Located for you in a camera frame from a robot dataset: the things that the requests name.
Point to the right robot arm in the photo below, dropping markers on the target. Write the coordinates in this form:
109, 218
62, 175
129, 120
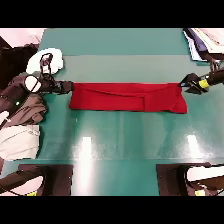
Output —
217, 77

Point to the purple garment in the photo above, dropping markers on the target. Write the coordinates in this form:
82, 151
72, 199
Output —
198, 38

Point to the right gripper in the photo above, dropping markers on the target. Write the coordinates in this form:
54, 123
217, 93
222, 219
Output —
202, 83

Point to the black garment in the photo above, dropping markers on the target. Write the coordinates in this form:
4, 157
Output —
15, 61

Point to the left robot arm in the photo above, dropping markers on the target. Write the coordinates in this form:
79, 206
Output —
20, 91

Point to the red T-shirt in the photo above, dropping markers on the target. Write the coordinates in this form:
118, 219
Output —
126, 97

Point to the cream garment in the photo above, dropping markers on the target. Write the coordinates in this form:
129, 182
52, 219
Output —
213, 38

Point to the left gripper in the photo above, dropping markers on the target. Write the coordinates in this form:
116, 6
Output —
64, 87

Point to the brown garment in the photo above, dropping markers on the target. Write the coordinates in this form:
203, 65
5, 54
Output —
31, 111

